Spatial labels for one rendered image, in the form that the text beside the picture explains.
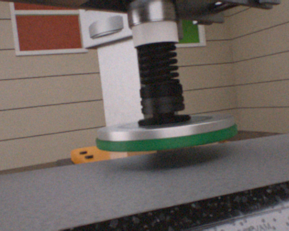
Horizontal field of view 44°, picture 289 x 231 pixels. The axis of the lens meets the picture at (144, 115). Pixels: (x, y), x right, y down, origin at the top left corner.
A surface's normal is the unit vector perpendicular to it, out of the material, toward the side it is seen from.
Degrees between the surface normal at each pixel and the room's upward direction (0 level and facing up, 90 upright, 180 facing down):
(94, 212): 0
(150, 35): 90
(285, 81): 90
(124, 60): 90
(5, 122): 90
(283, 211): 45
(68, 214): 0
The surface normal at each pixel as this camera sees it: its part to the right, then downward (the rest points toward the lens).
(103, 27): -0.53, 0.11
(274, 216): 0.15, -0.70
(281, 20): -0.91, 0.12
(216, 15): 0.61, -0.03
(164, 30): 0.36, 0.01
